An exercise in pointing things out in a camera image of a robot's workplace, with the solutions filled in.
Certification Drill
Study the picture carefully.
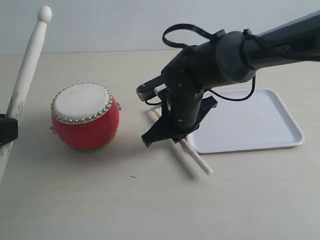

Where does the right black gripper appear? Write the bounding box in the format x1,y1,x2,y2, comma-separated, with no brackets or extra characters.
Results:
141,46,218,148

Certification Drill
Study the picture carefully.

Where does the white wooden drumstick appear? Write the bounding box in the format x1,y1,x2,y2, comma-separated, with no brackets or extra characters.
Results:
0,5,53,177
144,106,213,176

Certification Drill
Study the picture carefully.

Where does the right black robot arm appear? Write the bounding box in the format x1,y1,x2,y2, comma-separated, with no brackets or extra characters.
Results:
136,11,320,146

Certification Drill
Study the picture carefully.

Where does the small red drum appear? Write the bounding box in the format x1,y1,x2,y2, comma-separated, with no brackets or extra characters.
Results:
50,82,121,151

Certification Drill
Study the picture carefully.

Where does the white plastic tray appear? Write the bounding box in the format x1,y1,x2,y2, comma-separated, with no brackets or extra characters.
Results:
187,88,305,154

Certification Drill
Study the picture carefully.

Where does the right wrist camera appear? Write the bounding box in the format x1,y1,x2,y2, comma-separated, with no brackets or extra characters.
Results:
136,75,164,102

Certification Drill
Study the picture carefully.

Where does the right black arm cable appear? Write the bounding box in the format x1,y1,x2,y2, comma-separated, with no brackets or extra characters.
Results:
143,23,258,106

